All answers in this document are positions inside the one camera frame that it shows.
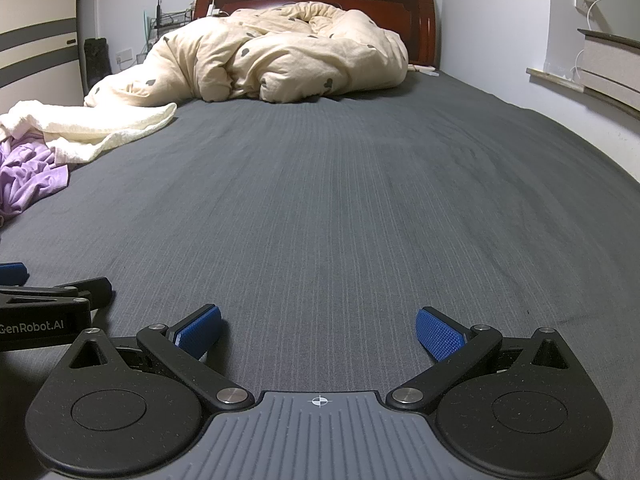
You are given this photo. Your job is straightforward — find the white charger cable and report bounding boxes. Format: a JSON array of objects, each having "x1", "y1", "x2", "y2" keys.
[{"x1": 570, "y1": 0, "x2": 604, "y2": 82}]

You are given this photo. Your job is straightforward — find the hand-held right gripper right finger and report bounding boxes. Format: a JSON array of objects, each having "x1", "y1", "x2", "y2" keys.
[{"x1": 387, "y1": 306, "x2": 576, "y2": 413}]

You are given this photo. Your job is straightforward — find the purple garment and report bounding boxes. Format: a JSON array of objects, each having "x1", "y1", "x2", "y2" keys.
[{"x1": 0, "y1": 137, "x2": 71, "y2": 227}]

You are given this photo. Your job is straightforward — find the cream textured garment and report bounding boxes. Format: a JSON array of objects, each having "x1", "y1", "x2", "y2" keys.
[{"x1": 0, "y1": 100, "x2": 178, "y2": 166}]

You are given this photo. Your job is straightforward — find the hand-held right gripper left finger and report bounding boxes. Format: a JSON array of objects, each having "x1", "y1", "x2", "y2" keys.
[{"x1": 65, "y1": 304, "x2": 256, "y2": 411}]

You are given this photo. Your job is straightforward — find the white wardrobe grey stripes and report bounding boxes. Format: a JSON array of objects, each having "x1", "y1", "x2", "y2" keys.
[{"x1": 0, "y1": 0, "x2": 84, "y2": 111}]

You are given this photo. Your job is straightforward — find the tall black object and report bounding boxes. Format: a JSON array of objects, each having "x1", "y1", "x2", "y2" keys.
[{"x1": 83, "y1": 37, "x2": 111, "y2": 87}]

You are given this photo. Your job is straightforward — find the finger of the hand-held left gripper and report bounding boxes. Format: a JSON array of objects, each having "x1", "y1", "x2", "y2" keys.
[
  {"x1": 0, "y1": 276, "x2": 112, "y2": 311},
  {"x1": 0, "y1": 261, "x2": 29, "y2": 286}
]

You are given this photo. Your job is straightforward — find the beige heart print duvet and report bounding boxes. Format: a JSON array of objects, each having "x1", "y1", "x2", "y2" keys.
[{"x1": 84, "y1": 1, "x2": 410, "y2": 108}]

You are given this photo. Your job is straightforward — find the black wire rack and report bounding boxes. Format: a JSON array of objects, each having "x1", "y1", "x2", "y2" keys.
[{"x1": 145, "y1": 0, "x2": 198, "y2": 56}]

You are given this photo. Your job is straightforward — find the beige cabinet dark trim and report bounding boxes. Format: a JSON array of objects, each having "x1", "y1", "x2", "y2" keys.
[{"x1": 577, "y1": 27, "x2": 640, "y2": 111}]

